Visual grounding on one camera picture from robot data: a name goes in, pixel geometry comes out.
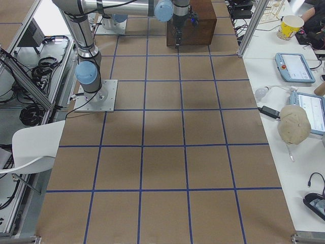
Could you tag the blue teach pendant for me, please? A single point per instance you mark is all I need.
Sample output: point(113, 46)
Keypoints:
point(293, 68)
point(314, 107)

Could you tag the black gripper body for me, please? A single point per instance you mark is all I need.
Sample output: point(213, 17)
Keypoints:
point(178, 23)

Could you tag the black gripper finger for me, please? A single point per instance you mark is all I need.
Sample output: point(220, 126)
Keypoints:
point(178, 38)

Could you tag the beige baseball cap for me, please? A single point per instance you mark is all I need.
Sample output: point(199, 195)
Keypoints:
point(294, 126)

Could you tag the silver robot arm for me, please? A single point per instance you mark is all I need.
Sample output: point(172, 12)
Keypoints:
point(114, 21)
point(76, 15)

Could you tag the grey metal box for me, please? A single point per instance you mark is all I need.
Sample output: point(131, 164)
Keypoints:
point(33, 37)

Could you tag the black power adapter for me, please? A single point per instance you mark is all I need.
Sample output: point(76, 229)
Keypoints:
point(269, 112)

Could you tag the white light bulb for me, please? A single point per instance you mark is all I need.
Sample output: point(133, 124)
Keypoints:
point(261, 92)

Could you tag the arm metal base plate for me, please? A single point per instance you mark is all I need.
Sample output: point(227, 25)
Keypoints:
point(99, 30)
point(104, 100)

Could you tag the blue teach pendant far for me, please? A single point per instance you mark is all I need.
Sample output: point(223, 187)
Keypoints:
point(293, 68)

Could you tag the black glasses case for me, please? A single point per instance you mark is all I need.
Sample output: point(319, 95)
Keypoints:
point(315, 202)

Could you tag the white plastic chair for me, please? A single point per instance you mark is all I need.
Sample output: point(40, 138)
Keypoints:
point(34, 149)

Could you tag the blue teach pendant near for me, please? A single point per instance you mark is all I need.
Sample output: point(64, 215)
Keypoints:
point(314, 107)

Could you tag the aluminium frame post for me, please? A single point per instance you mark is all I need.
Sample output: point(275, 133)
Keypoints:
point(259, 10)

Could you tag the yellow popcorn bucket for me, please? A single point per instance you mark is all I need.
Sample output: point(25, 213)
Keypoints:
point(290, 25)

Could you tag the dark brown wooden cabinet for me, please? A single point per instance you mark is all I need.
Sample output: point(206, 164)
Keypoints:
point(200, 35)

